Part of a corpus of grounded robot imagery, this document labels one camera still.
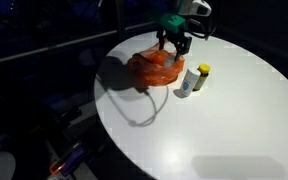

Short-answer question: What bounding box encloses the white bottle blue logo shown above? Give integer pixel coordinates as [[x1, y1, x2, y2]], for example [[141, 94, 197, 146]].
[[180, 66, 201, 99]]

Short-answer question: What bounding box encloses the orange plastic bag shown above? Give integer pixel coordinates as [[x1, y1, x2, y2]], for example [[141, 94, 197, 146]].
[[127, 49, 186, 87]]

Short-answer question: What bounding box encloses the dark vertical post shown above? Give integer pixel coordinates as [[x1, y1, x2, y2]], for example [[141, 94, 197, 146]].
[[114, 0, 126, 40]]

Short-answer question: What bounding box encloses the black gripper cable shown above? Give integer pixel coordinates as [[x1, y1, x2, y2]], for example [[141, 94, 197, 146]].
[[186, 17, 217, 42]]

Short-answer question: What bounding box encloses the long metal handrail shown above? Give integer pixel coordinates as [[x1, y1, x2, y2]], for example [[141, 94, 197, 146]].
[[0, 30, 118, 68]]

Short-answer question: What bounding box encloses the dark bottle yellow cap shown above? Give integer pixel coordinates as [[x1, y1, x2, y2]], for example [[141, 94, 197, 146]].
[[192, 63, 212, 92]]

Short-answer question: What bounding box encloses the short metal handrail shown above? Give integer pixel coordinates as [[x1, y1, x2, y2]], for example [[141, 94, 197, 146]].
[[123, 21, 157, 34]]

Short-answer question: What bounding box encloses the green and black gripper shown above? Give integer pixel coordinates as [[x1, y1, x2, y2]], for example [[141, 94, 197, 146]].
[[156, 12, 193, 63]]

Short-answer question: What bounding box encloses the orange and blue clamp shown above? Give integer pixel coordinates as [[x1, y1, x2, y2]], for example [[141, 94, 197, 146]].
[[48, 143, 86, 177]]

